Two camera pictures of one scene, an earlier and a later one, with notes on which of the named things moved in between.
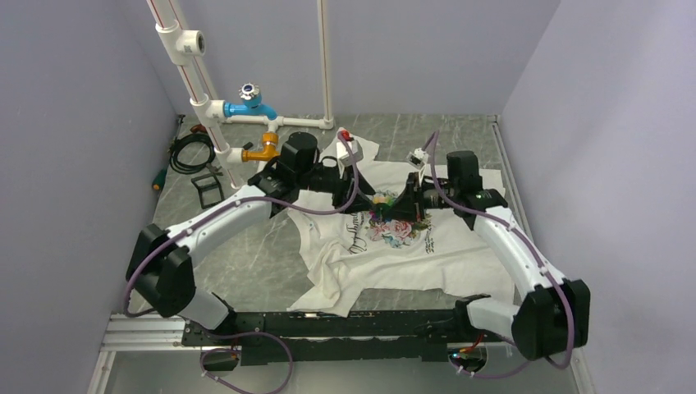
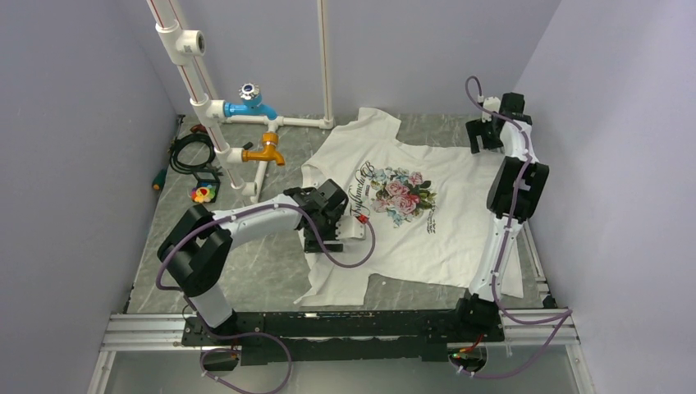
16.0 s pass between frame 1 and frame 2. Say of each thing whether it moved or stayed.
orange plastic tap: stayed
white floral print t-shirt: moved
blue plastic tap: stayed
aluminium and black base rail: stayed
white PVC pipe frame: stayed
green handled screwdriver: stayed
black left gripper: moved
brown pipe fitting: stayed
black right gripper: moved
